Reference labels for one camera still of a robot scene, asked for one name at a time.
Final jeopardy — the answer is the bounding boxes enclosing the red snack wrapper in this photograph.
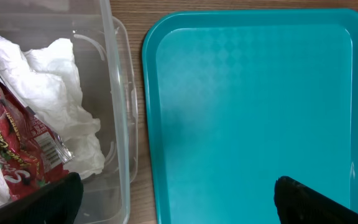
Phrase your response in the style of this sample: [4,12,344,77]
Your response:
[0,83,69,206]

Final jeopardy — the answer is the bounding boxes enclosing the teal plastic tray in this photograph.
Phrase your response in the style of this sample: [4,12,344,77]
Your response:
[142,9,358,224]

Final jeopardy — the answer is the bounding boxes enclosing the clear plastic bin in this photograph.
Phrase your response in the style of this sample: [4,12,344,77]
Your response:
[0,0,138,223]

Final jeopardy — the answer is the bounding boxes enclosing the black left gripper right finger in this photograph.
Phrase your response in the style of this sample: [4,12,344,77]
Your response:
[273,176,358,224]

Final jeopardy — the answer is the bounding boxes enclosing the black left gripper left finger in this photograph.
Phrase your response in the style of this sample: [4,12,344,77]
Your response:
[0,172,84,224]

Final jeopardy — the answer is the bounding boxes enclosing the white napkin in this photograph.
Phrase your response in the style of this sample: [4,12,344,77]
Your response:
[0,11,106,207]

